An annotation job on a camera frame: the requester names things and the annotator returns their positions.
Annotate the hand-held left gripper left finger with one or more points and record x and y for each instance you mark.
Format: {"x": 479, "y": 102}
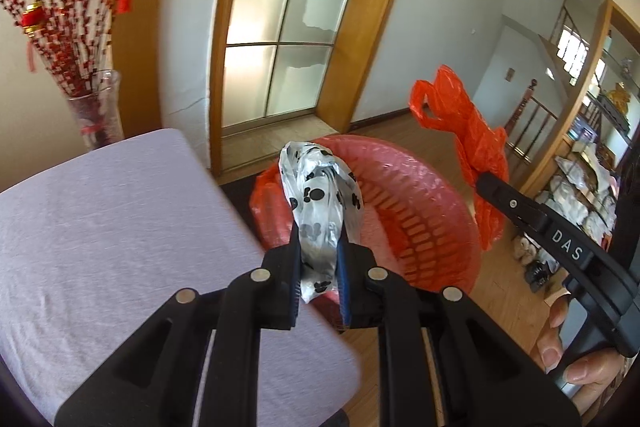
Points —
{"x": 296, "y": 282}

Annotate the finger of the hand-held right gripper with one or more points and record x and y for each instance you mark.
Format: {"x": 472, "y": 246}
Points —
{"x": 510, "y": 202}

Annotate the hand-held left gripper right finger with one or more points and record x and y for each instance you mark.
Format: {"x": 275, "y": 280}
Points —
{"x": 343, "y": 292}

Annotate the large red plastic bag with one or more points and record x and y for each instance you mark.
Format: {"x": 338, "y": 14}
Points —
{"x": 475, "y": 142}

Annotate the white paw print plastic bag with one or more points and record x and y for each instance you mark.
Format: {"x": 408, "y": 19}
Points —
{"x": 315, "y": 207}

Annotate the red plastic basket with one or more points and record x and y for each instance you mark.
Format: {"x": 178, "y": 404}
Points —
{"x": 265, "y": 199}

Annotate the pink plastic basket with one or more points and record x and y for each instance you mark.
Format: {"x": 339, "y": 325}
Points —
{"x": 425, "y": 227}

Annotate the person's right hand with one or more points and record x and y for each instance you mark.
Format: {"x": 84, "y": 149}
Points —
{"x": 592, "y": 377}

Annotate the fluffy beige slippers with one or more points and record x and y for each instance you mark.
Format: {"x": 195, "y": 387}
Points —
{"x": 525, "y": 251}

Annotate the pile of white plastic bags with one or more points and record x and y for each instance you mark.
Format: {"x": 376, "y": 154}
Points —
{"x": 575, "y": 197}

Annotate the dark shoes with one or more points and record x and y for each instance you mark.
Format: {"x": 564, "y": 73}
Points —
{"x": 542, "y": 274}

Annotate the wooden stair railing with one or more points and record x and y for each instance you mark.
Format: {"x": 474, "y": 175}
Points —
{"x": 522, "y": 112}

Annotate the golden figurine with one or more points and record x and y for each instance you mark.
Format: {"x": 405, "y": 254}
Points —
{"x": 619, "y": 94}

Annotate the wooden display cabinet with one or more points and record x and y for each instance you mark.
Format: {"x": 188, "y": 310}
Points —
{"x": 597, "y": 57}

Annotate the grey cushioned table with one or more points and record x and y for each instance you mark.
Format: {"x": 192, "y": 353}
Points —
{"x": 125, "y": 232}

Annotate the clear glass vase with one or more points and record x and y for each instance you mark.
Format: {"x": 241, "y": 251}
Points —
{"x": 95, "y": 117}

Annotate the frosted glass wooden door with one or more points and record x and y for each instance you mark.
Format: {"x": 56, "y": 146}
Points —
{"x": 260, "y": 7}

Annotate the red berry branches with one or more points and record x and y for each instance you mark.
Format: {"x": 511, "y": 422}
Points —
{"x": 75, "y": 47}

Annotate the small red lantern ornament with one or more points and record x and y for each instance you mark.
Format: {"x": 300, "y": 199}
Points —
{"x": 32, "y": 18}

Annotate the wooden door frame post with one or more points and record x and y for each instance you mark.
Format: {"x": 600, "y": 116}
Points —
{"x": 145, "y": 57}

